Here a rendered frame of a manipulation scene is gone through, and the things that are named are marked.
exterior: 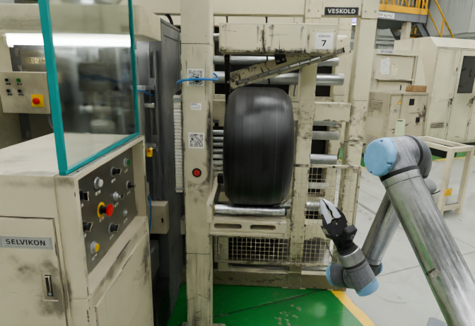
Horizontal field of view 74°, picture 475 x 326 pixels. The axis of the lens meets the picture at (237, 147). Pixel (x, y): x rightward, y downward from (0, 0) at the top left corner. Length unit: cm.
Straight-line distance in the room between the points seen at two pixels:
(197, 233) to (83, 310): 73
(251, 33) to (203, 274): 128
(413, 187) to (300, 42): 97
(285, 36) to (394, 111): 451
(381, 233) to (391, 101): 473
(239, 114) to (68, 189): 71
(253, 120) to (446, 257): 78
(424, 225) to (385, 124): 499
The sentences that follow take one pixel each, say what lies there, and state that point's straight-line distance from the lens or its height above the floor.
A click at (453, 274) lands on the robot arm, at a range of 106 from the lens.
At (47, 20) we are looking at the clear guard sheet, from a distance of 89.
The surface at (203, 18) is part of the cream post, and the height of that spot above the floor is 176.
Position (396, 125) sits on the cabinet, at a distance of 615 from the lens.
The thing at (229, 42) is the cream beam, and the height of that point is 169.
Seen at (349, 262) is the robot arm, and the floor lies 87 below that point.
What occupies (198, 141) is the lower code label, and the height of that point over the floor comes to 122.
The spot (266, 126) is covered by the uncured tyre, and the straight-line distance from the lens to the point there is 129.
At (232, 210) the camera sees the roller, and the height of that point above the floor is 91.
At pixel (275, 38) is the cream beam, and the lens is 171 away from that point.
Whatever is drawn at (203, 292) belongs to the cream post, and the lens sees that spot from 185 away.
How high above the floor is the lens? 154
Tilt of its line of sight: 14 degrees down
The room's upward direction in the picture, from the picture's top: 1 degrees clockwise
